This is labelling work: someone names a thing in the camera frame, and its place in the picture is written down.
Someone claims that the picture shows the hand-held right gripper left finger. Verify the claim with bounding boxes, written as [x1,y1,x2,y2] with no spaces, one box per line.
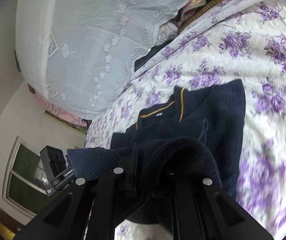
[13,143,138,240]

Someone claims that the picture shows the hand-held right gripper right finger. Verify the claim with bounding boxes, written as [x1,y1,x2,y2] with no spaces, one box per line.
[154,169,274,240]

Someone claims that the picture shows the navy knit cardigan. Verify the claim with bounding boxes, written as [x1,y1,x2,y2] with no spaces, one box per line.
[67,79,246,233]

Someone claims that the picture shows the white framed window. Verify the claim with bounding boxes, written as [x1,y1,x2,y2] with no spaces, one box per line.
[3,136,59,218]

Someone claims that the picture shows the pink floral cloth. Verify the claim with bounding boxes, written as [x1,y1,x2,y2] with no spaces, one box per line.
[28,84,92,128]

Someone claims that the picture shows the dark cloth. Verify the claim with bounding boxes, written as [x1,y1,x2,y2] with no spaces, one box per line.
[134,45,168,73]

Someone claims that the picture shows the white lace cover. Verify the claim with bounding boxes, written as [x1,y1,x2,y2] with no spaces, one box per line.
[16,0,198,120]

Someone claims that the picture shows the purple floral bed sheet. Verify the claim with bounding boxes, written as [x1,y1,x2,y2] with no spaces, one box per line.
[84,0,286,240]

